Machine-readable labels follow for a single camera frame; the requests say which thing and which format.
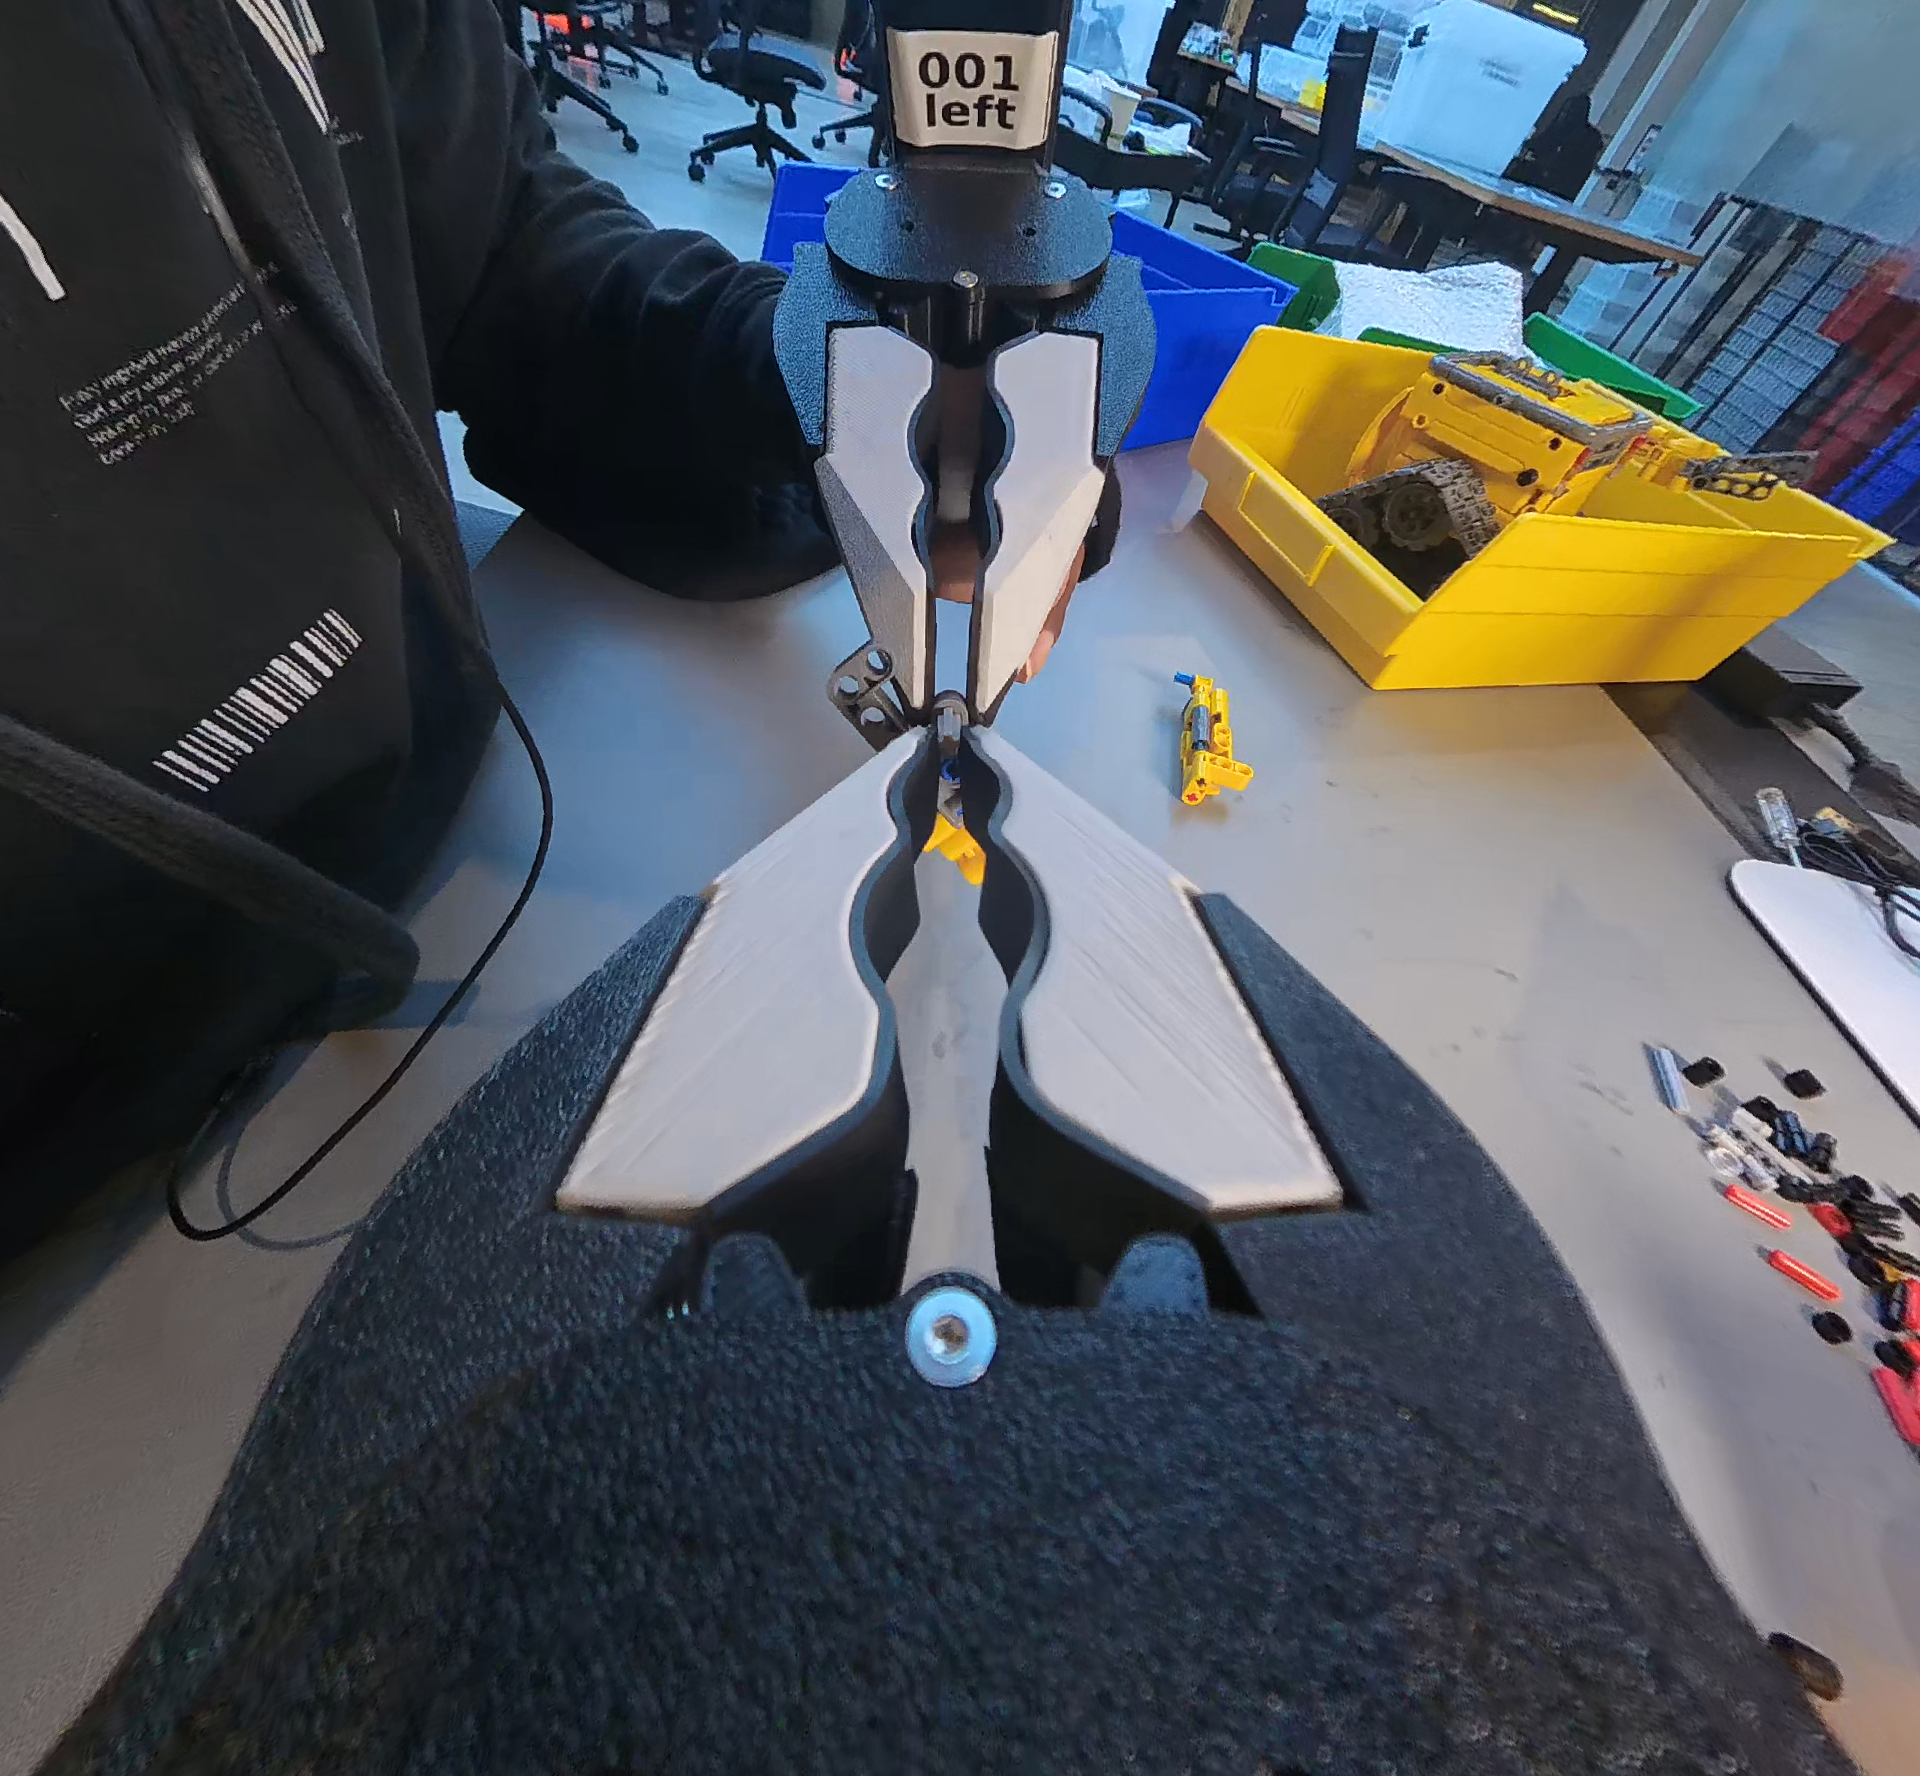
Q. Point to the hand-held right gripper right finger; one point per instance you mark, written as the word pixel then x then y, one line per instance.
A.
pixel 1156 1043

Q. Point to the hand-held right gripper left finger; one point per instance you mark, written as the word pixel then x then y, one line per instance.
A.
pixel 750 1057

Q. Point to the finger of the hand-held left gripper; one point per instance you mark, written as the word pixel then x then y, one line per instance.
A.
pixel 870 458
pixel 1058 458

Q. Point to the dark grey bent beam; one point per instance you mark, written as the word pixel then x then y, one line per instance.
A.
pixel 867 697

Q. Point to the yellow beam assembly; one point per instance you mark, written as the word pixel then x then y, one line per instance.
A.
pixel 1208 742

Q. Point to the pile of red black parts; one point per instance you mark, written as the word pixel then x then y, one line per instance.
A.
pixel 1800 1178

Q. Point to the person's left forearm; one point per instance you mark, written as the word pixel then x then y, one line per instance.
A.
pixel 631 382

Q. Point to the blue plastic bin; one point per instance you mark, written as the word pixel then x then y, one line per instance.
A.
pixel 1200 337

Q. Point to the green plastic bin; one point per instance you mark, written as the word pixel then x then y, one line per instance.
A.
pixel 1304 283

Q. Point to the white foam sheet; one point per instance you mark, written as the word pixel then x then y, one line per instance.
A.
pixel 1426 300

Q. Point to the yellow tracked toy vehicle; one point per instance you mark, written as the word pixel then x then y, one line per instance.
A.
pixel 1501 434

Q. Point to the white storage box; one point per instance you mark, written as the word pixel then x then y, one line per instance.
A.
pixel 1478 80

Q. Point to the yellow parts bin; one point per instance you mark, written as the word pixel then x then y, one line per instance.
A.
pixel 1575 606

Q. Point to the person's torso black hoodie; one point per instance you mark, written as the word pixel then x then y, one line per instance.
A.
pixel 195 458

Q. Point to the black power adapter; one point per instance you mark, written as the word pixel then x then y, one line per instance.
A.
pixel 1786 674

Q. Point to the frosted glass partition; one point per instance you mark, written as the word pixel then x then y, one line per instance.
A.
pixel 1771 111

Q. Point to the stacked coloured bins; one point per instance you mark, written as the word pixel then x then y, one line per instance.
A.
pixel 1844 368

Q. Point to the small black connector piece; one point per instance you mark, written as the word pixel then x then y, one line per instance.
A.
pixel 1804 1664

